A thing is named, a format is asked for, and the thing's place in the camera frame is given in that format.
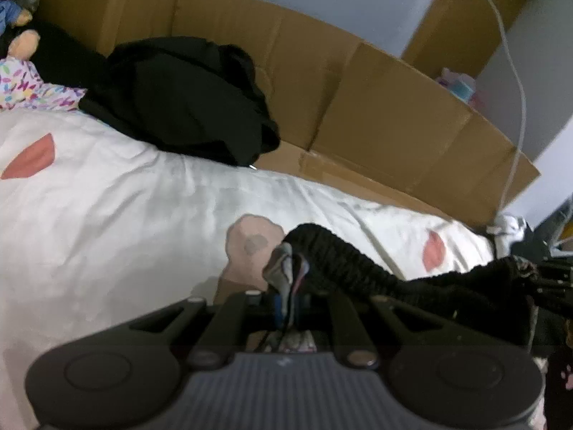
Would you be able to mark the folded black garment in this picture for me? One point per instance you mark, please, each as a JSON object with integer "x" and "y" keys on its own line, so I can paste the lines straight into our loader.
{"x": 532, "y": 244}

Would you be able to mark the tall cardboard box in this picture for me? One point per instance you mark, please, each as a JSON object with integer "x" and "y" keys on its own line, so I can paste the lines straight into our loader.
{"x": 447, "y": 22}

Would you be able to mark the crumpled black garment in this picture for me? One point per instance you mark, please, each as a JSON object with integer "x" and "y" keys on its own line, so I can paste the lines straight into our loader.
{"x": 179, "y": 98}

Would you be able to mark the white garment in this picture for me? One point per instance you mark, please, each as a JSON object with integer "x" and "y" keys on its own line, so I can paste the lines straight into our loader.
{"x": 510, "y": 226}

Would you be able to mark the cream printed blanket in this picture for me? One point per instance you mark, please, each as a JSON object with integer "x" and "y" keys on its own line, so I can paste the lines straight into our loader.
{"x": 112, "y": 215}

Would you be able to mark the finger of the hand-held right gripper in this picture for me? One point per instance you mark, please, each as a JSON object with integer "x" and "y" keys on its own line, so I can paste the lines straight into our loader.
{"x": 555, "y": 286}

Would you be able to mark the teddy bear blue shirt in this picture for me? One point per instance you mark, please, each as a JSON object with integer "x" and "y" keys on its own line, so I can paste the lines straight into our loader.
{"x": 24, "y": 42}

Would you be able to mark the dark cloth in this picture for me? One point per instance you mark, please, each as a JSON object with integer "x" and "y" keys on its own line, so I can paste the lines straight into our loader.
{"x": 53, "y": 58}

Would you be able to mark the black paw print cloth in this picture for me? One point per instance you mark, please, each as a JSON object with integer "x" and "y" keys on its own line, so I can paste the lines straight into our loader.
{"x": 559, "y": 403}

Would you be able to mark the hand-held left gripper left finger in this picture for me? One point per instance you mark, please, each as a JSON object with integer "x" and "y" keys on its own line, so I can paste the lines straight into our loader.
{"x": 241, "y": 309}

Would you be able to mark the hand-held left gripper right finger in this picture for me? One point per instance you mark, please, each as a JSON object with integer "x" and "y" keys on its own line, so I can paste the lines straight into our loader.
{"x": 340, "y": 322}

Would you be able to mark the flat cardboard sheet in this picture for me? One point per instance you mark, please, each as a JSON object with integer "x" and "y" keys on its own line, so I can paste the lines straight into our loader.
{"x": 380, "y": 98}

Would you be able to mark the black pants patterned side stripe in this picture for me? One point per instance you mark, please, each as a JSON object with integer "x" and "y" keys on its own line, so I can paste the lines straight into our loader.
{"x": 358, "y": 268}

